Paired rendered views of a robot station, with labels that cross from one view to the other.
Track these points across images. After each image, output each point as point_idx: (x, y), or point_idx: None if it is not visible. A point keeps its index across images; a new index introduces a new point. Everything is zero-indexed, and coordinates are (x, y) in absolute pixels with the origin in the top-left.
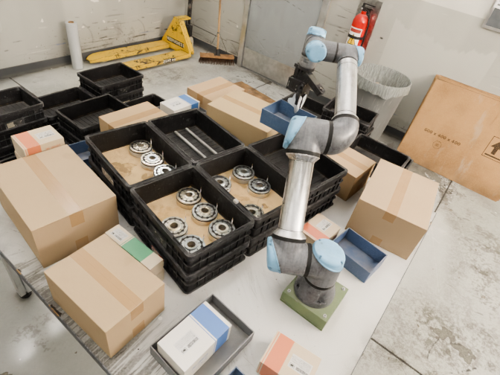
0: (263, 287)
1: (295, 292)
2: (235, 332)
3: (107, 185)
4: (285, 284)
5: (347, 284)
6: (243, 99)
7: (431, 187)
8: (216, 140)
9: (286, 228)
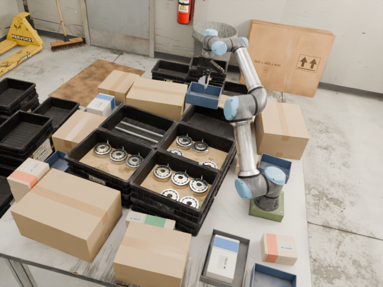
0: (235, 212)
1: (257, 206)
2: None
3: None
4: (245, 204)
5: None
6: (147, 84)
7: (297, 109)
8: (149, 123)
9: (247, 169)
